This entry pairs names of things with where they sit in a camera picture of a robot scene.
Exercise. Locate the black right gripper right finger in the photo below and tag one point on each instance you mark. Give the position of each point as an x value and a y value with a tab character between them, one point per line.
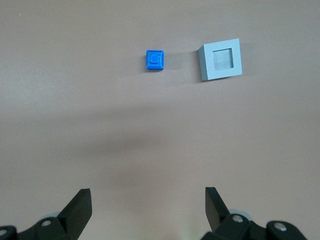
215	210

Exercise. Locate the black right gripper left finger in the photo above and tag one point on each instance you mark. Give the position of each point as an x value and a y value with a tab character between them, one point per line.
75	212

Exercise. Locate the small blue square plastic part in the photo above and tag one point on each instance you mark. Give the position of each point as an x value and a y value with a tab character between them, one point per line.
155	60

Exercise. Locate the gray square base with recess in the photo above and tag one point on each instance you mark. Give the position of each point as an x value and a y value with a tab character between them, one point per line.
207	65

